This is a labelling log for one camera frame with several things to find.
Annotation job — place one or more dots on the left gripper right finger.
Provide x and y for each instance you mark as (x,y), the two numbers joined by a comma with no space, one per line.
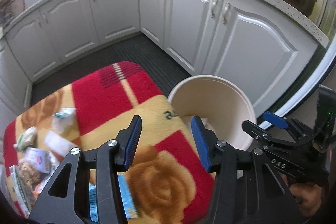
(206,144)

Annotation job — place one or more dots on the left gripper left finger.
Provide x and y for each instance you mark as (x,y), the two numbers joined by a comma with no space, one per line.
(128,141)

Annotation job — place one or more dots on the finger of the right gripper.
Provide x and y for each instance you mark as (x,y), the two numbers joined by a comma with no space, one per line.
(275,120)
(256,132)

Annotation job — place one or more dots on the light blue snack wrapper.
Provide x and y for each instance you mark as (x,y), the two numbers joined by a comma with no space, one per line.
(127,201)

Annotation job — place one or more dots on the white blue logo medicine box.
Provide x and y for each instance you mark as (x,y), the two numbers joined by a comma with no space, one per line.
(44,161)

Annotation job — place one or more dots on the green white wrapper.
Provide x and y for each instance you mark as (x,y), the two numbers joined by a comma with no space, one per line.
(26,140)

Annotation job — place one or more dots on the orange white food pouch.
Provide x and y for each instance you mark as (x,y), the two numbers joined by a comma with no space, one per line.
(25,177)

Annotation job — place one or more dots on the cream round trash bin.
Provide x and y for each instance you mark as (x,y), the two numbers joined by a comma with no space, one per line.
(218,102)

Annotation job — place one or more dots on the white kitchen base cabinets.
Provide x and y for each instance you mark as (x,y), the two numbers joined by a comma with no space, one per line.
(244,41)

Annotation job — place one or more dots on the right human hand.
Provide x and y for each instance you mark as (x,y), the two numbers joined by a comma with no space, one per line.
(309,196)

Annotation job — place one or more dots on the red yellow floral blanket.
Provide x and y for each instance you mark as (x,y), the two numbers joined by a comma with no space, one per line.
(166,180)

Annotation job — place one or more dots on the white tissue packet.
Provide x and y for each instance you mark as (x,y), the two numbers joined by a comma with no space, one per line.
(63,119)

